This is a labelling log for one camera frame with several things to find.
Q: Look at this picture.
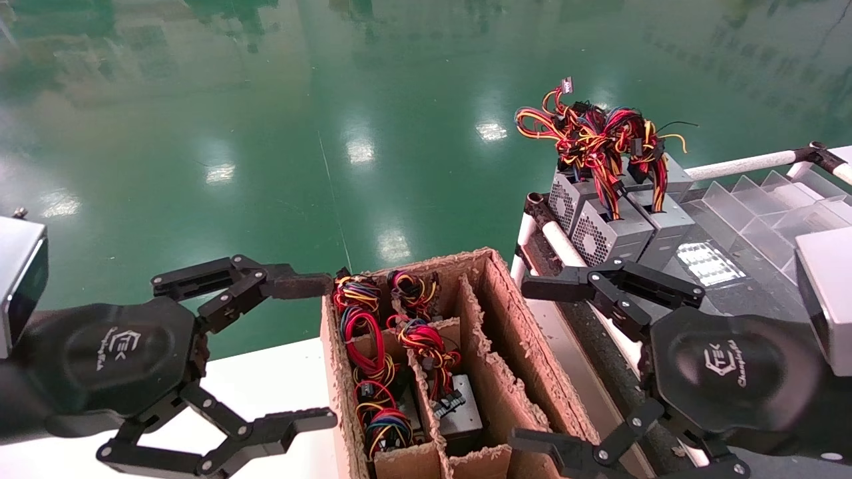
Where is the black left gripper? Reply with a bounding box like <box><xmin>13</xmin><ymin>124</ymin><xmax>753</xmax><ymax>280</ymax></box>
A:
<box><xmin>13</xmin><ymin>255</ymin><xmax>338</xmax><ymax>479</ymax></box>

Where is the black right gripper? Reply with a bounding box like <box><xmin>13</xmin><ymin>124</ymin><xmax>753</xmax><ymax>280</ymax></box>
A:
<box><xmin>510</xmin><ymin>258</ymin><xmax>830</xmax><ymax>479</ymax></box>

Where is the grey computer power supply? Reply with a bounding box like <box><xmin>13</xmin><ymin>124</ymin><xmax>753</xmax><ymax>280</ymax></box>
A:
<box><xmin>339</xmin><ymin>307</ymin><xmax>398</xmax><ymax>387</ymax></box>
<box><xmin>642</xmin><ymin>190</ymin><xmax>695</xmax><ymax>270</ymax></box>
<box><xmin>548</xmin><ymin>166</ymin><xmax>600</xmax><ymax>235</ymax></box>
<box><xmin>387</xmin><ymin>316</ymin><xmax>485</xmax><ymax>456</ymax></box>
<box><xmin>331</xmin><ymin>268</ymin><xmax>381</xmax><ymax>315</ymax></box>
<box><xmin>355</xmin><ymin>381</ymin><xmax>415</xmax><ymax>461</ymax></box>
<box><xmin>571</xmin><ymin>198</ymin><xmax>654</xmax><ymax>268</ymax></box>
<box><xmin>388</xmin><ymin>269</ymin><xmax>440</xmax><ymax>321</ymax></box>
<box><xmin>626</xmin><ymin>154</ymin><xmax>693</xmax><ymax>200</ymax></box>

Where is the brown cardboard divider box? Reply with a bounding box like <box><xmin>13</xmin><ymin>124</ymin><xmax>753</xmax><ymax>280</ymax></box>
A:
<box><xmin>319</xmin><ymin>247</ymin><xmax>600</xmax><ymax>479</ymax></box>

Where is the white vertical pipe leg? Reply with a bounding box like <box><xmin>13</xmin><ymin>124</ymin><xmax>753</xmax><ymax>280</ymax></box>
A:
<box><xmin>509</xmin><ymin>216</ymin><xmax>537</xmax><ymax>288</ymax></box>

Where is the black pipe joint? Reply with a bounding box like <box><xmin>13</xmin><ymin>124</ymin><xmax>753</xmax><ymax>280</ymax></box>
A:
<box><xmin>524</xmin><ymin>192</ymin><xmax>556</xmax><ymax>230</ymax></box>
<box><xmin>792</xmin><ymin>141</ymin><xmax>843</xmax><ymax>175</ymax></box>

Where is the clear plastic divider tray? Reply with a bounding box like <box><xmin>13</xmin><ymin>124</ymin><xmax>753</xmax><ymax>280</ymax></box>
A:
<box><xmin>682</xmin><ymin>170</ymin><xmax>852</xmax><ymax>287</ymax></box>

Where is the long white rail pipe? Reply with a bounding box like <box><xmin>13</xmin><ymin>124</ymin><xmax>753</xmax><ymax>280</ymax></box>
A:
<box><xmin>684</xmin><ymin>150</ymin><xmax>798</xmax><ymax>182</ymax></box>
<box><xmin>540</xmin><ymin>221</ymin><xmax>706</xmax><ymax>466</ymax></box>

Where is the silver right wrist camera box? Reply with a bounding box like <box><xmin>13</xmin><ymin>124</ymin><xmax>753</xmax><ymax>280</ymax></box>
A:
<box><xmin>795</xmin><ymin>226</ymin><xmax>852</xmax><ymax>377</ymax></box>

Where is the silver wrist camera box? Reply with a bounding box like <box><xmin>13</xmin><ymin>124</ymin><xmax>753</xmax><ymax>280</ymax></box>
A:
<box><xmin>795</xmin><ymin>226</ymin><xmax>852</xmax><ymax>377</ymax></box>
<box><xmin>0</xmin><ymin>208</ymin><xmax>49</xmax><ymax>360</ymax></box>

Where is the tangled colourful wire bundle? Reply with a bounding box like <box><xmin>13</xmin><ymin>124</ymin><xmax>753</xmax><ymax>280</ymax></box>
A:
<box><xmin>515</xmin><ymin>77</ymin><xmax>698</xmax><ymax>220</ymax></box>

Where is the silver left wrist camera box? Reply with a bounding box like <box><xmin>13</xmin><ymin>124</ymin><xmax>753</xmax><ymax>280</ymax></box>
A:
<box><xmin>0</xmin><ymin>208</ymin><xmax>49</xmax><ymax>360</ymax></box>

